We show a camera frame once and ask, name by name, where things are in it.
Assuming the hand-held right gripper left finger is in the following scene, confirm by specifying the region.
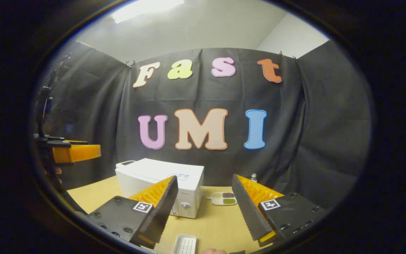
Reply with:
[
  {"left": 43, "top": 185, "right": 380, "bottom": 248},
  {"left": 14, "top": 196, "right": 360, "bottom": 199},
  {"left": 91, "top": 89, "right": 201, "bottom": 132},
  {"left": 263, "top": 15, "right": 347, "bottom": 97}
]
[{"left": 87, "top": 176, "right": 179, "bottom": 249}]

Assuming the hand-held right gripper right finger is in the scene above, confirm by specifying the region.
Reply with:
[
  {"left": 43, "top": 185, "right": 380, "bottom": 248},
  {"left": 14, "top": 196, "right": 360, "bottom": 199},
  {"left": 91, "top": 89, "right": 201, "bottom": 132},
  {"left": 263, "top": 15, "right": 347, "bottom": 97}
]
[{"left": 232, "top": 174, "right": 331, "bottom": 247}]

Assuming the white microwave oven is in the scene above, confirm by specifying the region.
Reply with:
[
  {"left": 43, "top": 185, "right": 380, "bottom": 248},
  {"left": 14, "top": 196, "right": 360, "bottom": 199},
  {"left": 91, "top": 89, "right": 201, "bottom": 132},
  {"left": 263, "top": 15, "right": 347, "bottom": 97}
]
[{"left": 115, "top": 158, "right": 204, "bottom": 219}]

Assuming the white rectangular tray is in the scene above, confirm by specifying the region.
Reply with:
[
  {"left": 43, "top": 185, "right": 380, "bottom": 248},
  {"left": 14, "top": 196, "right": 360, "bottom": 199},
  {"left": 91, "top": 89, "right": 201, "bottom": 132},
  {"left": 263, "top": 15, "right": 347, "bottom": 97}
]
[{"left": 172, "top": 235, "right": 197, "bottom": 254}]

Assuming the white divided condiment dish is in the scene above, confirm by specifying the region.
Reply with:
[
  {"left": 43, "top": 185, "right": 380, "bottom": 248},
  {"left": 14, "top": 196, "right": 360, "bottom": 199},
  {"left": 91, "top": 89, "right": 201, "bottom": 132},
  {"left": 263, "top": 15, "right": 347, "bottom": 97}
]
[{"left": 211, "top": 192, "right": 238, "bottom": 206}]

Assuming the black backdrop cloth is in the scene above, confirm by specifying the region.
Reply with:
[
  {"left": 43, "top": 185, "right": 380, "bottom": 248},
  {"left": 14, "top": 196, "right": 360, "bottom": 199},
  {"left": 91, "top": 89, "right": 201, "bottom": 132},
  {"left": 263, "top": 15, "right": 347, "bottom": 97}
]
[{"left": 34, "top": 39, "right": 372, "bottom": 208}]

